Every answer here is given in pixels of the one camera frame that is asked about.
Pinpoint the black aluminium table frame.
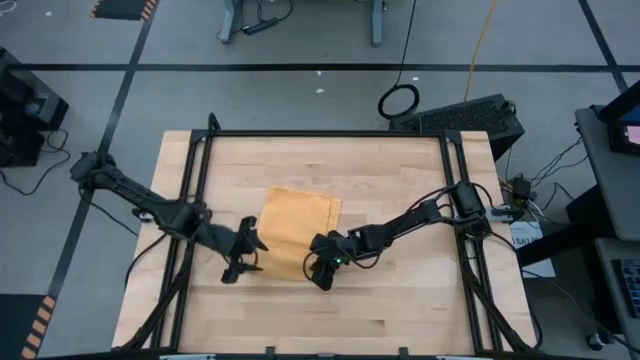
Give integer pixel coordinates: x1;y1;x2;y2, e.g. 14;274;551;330
117;112;541;359

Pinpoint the grey desk leg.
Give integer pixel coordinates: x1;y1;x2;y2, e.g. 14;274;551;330
368;0;387;48
217;0;247;45

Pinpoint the black cable with coil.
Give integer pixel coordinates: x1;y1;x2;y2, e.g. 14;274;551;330
376;0;421;121

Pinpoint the black power adapter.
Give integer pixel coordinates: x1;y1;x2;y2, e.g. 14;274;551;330
509;174;533;201

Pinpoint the black monitor with lit screen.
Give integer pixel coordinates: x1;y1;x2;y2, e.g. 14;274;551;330
598;79;640;157

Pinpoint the grey side table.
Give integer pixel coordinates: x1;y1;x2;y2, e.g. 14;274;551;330
573;104;640;242

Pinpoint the black power strip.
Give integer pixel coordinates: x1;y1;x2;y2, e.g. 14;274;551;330
241;17;279;37

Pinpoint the black floor cable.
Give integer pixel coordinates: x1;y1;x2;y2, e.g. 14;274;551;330
0;128;72;197

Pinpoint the yellow waffle-weave towel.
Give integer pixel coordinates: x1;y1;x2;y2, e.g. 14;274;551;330
255;185;343;282

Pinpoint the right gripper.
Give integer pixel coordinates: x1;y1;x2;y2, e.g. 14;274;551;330
308;230;356;293

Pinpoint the yellow cable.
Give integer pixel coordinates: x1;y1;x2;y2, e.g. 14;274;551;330
463;0;499;103

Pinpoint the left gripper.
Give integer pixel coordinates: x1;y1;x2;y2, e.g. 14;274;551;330
206;215;270;286

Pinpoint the black stand base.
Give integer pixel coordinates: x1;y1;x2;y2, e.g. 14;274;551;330
515;185;621;267

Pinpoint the black keyboard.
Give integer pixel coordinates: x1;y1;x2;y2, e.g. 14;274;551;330
612;257;640;320

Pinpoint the black equipment stack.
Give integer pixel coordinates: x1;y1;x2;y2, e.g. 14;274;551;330
0;47;70;169

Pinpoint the black orange-striped floor mat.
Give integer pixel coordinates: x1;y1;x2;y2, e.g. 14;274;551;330
89;0;160;22
0;293;58;360

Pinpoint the white paper sheet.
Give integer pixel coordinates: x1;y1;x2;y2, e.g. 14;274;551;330
508;219;557;279

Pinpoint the black perforated computer tower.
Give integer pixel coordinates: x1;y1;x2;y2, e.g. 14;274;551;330
388;93;526;162

